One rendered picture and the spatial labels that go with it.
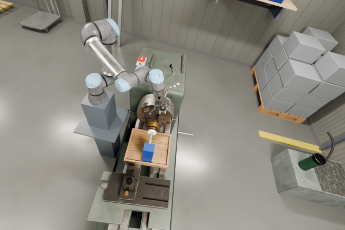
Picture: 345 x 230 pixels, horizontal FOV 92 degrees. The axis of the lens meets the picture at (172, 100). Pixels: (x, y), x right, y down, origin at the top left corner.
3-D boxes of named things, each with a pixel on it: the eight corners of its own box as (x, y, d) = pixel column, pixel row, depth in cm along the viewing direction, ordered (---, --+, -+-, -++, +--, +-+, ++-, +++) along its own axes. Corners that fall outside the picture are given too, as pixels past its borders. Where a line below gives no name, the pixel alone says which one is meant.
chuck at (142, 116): (135, 113, 156) (142, 92, 133) (167, 121, 163) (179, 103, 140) (133, 121, 150) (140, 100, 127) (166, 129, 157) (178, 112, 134)
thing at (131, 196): (127, 168, 122) (127, 165, 118) (140, 170, 123) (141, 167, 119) (119, 199, 109) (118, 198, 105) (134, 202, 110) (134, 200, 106)
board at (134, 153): (132, 130, 154) (132, 128, 151) (170, 136, 157) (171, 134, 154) (123, 162, 134) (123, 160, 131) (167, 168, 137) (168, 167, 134)
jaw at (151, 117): (151, 112, 143) (144, 103, 135) (156, 111, 141) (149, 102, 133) (148, 123, 136) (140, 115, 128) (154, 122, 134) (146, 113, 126)
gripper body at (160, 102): (155, 111, 105) (151, 98, 96) (157, 101, 111) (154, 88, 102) (167, 111, 104) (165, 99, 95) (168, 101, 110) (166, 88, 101)
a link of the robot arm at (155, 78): (154, 65, 91) (166, 71, 87) (157, 80, 100) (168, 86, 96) (144, 73, 88) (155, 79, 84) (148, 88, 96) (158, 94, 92)
